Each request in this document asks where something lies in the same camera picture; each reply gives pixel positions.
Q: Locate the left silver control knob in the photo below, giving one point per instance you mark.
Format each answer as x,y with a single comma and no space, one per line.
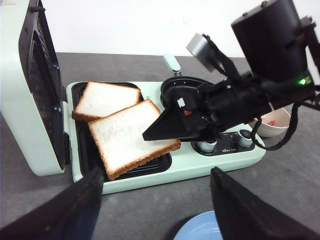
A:
206,146

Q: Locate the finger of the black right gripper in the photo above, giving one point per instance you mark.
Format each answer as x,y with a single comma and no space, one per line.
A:
178,123
184,100

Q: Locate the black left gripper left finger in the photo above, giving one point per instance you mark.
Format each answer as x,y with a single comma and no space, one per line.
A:
71,215

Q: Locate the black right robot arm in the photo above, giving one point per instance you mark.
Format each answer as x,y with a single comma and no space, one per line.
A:
274,41

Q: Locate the black round frying pan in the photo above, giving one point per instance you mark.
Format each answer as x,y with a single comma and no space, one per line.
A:
178,80

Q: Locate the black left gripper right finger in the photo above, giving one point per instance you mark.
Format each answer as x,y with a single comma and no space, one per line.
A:
242,215

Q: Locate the right silver control knob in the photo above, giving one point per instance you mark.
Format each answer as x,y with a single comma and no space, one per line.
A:
243,138

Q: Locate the breakfast maker hinged lid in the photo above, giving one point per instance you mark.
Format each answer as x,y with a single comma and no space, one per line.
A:
32,96

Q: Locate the silver control knob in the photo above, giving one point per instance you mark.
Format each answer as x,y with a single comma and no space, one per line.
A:
243,138
206,146

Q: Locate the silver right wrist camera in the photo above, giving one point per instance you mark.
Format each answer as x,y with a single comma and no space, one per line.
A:
201,50

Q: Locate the blue plastic plate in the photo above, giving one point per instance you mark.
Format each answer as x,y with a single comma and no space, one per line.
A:
203,226

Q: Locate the beige ceramic bowl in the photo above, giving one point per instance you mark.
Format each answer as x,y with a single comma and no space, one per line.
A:
282,121

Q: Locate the mint green breakfast maker base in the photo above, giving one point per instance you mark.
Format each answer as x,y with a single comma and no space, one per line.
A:
184,163

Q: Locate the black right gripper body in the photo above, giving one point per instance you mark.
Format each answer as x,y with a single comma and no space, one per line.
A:
233,102

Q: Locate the orange shrimp pieces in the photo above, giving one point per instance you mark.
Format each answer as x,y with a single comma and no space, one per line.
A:
268,120

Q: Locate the white bread slice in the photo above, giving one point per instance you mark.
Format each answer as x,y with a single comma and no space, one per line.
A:
119,138
103,99

